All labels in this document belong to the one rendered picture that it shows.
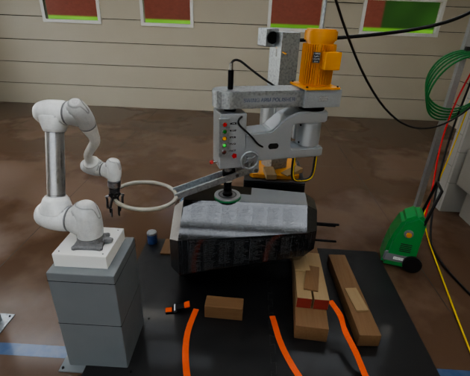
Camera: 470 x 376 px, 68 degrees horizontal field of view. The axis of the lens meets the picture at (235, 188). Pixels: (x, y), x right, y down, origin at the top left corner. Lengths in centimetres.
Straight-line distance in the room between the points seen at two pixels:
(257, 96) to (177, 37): 640
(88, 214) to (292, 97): 158
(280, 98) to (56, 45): 776
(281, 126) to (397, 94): 698
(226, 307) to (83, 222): 129
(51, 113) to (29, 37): 793
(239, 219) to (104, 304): 114
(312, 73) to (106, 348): 235
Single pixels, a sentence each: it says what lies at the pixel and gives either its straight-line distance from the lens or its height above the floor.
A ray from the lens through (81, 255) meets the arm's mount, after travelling 223.
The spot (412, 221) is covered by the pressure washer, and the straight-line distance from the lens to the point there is 359.
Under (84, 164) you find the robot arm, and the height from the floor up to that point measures 122.
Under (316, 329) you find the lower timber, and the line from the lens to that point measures 280.
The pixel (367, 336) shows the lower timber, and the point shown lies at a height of 12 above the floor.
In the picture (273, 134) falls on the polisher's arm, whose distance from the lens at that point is 266.
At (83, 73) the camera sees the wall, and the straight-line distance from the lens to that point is 961.
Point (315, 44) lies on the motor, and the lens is 269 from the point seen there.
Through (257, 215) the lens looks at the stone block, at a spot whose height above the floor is 75.
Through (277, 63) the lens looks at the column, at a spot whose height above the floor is 180.
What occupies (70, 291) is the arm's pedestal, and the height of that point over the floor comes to 67.
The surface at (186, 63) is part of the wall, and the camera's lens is 881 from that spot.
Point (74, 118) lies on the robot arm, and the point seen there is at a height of 162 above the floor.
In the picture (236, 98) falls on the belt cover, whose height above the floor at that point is 165.
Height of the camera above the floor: 216
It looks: 26 degrees down
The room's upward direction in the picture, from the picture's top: 2 degrees clockwise
